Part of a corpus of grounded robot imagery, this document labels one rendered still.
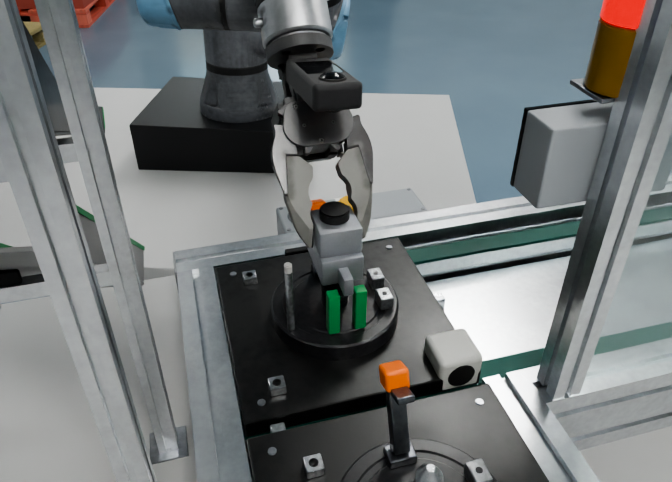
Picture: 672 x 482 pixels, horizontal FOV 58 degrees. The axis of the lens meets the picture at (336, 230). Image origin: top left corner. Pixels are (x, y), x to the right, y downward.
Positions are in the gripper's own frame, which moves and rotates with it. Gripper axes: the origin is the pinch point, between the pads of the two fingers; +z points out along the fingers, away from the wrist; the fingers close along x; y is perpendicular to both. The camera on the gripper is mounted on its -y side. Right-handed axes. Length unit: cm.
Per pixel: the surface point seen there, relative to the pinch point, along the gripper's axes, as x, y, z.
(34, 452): 34.2, 14.3, 17.6
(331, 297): 1.7, -0.3, 6.5
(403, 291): -8.7, 9.0, 7.7
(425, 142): -35, 58, -19
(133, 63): 37, 356, -159
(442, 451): -3.6, -9.2, 20.5
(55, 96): 21.8, -12.9, -12.0
